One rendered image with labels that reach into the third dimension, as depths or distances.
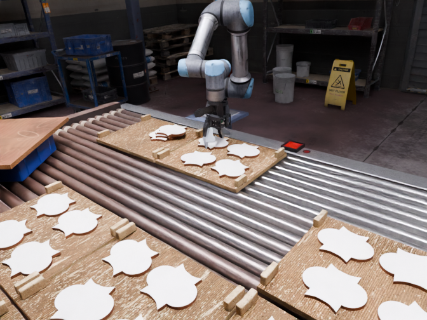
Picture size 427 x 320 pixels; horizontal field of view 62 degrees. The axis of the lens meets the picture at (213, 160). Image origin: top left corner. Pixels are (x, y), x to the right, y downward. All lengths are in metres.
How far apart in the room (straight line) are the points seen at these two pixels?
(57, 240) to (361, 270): 0.81
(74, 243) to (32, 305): 0.21
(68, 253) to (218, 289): 0.43
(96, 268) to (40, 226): 0.30
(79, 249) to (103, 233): 0.08
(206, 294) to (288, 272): 0.20
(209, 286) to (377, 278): 0.39
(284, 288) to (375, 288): 0.20
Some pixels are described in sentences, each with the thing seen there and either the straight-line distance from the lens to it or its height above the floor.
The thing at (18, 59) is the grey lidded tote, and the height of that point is 0.80.
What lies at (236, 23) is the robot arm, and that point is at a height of 1.39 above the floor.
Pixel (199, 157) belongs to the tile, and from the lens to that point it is 1.42.
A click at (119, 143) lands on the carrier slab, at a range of 1.68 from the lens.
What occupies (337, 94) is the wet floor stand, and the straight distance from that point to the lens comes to 4.99.
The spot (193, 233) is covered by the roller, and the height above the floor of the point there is 0.92.
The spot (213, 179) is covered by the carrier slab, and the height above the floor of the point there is 0.94.
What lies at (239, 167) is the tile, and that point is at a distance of 1.32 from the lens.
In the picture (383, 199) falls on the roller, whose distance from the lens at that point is 1.27.
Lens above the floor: 1.56
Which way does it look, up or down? 26 degrees down
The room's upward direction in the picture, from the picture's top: 3 degrees counter-clockwise
